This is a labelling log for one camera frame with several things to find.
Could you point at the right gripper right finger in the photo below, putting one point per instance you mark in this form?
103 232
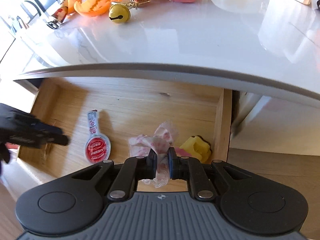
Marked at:
192 171

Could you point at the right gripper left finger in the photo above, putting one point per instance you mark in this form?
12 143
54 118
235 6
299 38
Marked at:
127 175

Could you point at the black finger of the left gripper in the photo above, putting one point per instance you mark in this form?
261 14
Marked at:
49 134

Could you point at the yellow pink toy cup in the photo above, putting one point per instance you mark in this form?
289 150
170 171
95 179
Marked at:
196 147

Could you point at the pink white cloth pouch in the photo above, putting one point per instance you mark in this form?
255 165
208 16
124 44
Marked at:
162 139

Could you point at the red white paddle tag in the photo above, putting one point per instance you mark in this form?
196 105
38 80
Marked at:
98 146

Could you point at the wooden drawer white front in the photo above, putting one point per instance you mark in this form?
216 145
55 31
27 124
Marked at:
127 108

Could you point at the brown doll figure keychain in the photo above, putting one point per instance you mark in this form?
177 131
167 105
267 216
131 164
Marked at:
57 18

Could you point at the yellow keychain case with bell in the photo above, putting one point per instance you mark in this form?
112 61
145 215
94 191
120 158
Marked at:
119 12

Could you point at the orange plastic shell half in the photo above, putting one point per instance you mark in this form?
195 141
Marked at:
93 8

